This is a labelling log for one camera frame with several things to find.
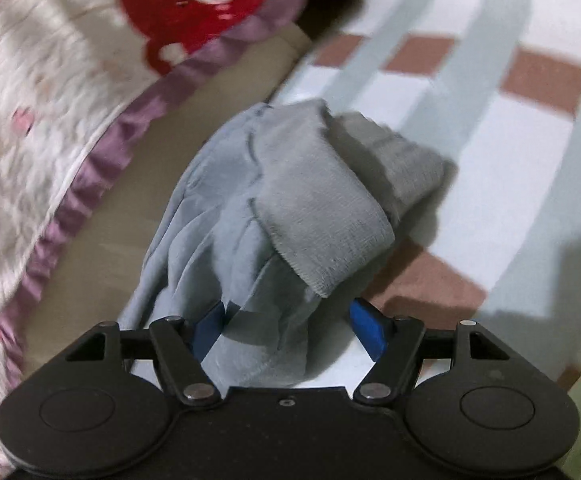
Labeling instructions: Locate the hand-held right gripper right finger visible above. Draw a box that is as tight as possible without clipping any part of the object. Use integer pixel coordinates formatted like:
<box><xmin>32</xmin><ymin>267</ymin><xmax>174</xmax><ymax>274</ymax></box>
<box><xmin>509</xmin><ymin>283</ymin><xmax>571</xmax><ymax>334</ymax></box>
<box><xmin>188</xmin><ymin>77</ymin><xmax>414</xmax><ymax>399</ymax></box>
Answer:
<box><xmin>349</xmin><ymin>298</ymin><xmax>511</xmax><ymax>403</ymax></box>

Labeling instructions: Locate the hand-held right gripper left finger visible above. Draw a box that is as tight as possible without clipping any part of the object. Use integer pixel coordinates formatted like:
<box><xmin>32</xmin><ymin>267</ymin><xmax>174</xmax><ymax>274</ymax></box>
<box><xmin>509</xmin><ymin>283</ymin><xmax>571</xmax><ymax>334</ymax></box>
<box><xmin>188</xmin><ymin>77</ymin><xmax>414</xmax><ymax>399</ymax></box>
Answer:
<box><xmin>65</xmin><ymin>302</ymin><xmax>224</xmax><ymax>406</ymax></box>

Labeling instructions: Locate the grey hoodie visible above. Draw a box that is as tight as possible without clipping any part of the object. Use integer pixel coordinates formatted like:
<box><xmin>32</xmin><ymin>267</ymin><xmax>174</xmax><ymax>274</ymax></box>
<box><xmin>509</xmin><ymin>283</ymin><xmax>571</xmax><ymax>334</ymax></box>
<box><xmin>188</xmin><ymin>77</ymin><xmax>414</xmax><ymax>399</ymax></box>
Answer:
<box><xmin>115</xmin><ymin>99</ymin><xmax>451</xmax><ymax>391</ymax></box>

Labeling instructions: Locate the beige bed base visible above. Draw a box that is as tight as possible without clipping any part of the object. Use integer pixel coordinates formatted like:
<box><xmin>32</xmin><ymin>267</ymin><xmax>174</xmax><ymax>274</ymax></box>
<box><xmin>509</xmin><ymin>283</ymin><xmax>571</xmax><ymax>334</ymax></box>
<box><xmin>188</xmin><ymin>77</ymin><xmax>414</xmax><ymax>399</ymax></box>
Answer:
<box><xmin>20</xmin><ymin>20</ymin><xmax>316</xmax><ymax>391</ymax></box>

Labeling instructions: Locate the checked floor mat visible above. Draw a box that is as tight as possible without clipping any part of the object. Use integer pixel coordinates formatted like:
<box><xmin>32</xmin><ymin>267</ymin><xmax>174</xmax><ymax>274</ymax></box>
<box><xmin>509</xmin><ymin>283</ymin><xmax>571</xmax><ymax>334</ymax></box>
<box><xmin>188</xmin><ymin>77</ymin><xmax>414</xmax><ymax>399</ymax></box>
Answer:
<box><xmin>270</xmin><ymin>0</ymin><xmax>581</xmax><ymax>396</ymax></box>

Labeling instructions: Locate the white quilt with red print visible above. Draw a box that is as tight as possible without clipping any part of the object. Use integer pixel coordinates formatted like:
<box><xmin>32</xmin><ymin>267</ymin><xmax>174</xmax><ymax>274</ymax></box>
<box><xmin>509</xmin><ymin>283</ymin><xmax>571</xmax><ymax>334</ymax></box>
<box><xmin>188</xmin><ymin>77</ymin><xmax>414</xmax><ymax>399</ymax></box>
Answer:
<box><xmin>0</xmin><ymin>0</ymin><xmax>311</xmax><ymax>480</ymax></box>

